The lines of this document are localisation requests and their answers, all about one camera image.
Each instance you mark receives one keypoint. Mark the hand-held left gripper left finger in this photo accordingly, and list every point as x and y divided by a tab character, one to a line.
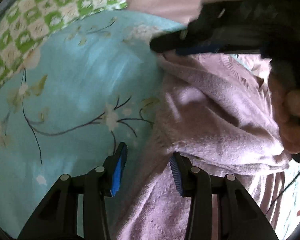
117	173

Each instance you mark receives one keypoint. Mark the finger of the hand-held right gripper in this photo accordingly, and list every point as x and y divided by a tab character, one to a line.
197	50
167	42

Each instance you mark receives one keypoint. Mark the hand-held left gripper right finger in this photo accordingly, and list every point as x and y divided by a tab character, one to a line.
177	176

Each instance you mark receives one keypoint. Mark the pink knit sweater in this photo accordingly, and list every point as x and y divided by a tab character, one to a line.
215	120

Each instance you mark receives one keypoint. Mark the person's right hand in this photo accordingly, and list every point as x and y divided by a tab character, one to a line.
287	115

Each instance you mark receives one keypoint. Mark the pink duvet with plaid hearts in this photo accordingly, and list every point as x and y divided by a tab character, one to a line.
165	2

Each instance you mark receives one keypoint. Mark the blue floral bedsheet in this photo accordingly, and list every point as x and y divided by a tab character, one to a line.
77	80

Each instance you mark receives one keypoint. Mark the green checkered pillow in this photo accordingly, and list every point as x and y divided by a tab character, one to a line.
40	17

